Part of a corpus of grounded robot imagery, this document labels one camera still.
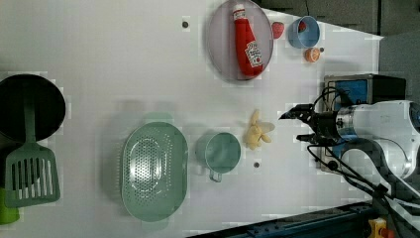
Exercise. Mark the red strawberry in bowl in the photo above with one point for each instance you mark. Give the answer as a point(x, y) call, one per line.
point(302, 27)

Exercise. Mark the lime green cup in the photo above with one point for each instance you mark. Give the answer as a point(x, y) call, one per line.
point(7, 215)

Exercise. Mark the green perforated colander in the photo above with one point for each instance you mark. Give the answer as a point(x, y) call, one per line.
point(154, 161)

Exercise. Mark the yellow plush peeled banana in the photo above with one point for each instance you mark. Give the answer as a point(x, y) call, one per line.
point(258, 132)

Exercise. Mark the red toy strawberry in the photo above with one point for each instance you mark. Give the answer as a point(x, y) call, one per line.
point(277, 29)

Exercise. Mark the red ketchup bottle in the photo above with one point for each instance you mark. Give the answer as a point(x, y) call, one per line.
point(249, 55)

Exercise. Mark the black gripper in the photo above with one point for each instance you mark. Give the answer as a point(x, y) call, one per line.
point(322, 124)

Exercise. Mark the grey oval plate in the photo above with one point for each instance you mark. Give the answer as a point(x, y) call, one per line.
point(221, 39)

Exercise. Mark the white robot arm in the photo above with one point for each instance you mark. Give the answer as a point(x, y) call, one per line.
point(379, 181)

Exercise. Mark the green slotted spatula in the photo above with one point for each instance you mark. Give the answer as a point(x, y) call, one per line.
point(30, 171)

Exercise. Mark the orange slice toy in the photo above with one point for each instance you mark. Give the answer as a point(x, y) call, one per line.
point(312, 54)

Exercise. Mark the black frying pan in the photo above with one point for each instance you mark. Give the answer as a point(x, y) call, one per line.
point(49, 106)

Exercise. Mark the green measuring cup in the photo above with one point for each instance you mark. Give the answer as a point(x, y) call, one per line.
point(219, 153)

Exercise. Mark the blue bowl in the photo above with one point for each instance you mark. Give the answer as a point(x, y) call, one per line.
point(307, 39)

